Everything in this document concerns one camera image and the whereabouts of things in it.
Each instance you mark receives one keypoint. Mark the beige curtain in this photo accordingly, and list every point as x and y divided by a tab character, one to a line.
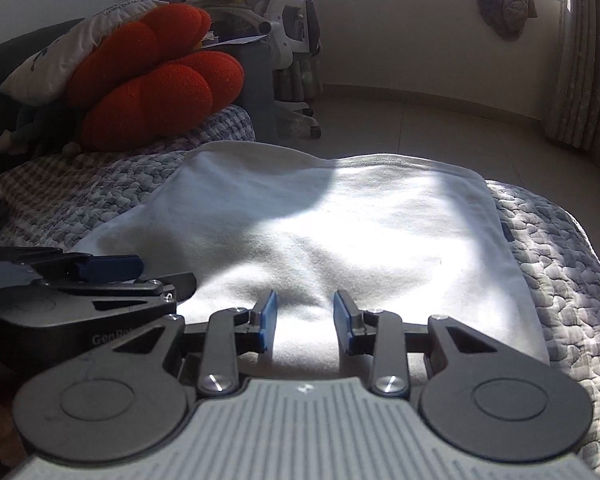
573	116

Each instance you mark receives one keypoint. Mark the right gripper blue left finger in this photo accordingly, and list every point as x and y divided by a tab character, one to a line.
212	349

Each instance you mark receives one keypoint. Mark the white office chair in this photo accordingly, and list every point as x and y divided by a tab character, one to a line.
275	40

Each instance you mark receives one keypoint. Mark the white printed pillow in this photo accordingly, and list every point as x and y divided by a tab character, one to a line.
43	76

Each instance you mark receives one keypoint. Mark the grey quilted bed cover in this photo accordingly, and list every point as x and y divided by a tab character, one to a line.
56	201

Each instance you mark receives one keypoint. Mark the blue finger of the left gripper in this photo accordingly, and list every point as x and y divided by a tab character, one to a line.
110	269
51	263

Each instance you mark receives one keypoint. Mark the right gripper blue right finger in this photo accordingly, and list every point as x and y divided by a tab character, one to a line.
382	335

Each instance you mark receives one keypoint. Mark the red flower-shaped cushion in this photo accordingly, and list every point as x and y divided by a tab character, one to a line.
151	79

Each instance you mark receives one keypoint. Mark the cream Winnie the Pooh sweatshirt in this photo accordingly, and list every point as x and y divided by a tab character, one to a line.
407	235

